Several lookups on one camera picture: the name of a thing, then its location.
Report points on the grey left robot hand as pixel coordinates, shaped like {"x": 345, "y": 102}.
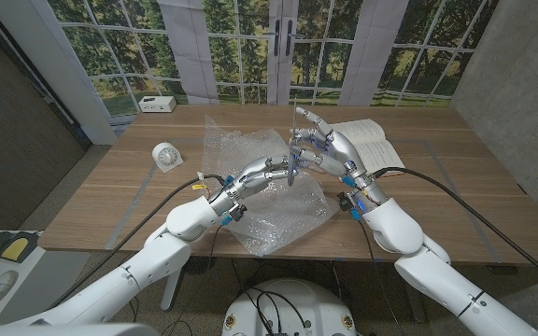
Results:
{"x": 259, "y": 175}

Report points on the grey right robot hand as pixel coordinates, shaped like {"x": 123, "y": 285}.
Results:
{"x": 344, "y": 151}

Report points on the large clear bubble wrap sheet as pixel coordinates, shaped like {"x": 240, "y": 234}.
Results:
{"x": 273, "y": 214}

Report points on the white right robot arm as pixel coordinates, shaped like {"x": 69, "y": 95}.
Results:
{"x": 395, "y": 226}

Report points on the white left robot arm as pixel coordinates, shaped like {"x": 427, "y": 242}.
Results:
{"x": 189, "y": 219}

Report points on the open paperback book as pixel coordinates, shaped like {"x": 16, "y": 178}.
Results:
{"x": 381, "y": 149}

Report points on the white round kitchen timer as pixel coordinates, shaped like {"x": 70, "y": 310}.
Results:
{"x": 166, "y": 158}

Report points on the white power socket box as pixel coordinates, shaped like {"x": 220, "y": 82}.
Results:
{"x": 157, "y": 103}

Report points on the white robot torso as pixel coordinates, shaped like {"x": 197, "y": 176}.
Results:
{"x": 292, "y": 308}

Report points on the white table leg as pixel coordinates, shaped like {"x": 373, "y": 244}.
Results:
{"x": 171, "y": 294}

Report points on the grey table leg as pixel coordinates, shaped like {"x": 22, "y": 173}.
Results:
{"x": 417, "y": 310}

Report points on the printed forest window backdrop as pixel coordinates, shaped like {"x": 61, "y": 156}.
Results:
{"x": 124, "y": 46}

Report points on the white floor mat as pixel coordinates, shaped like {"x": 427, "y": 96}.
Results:
{"x": 28, "y": 266}

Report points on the dark brown door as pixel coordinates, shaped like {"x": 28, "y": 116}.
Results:
{"x": 7, "y": 140}

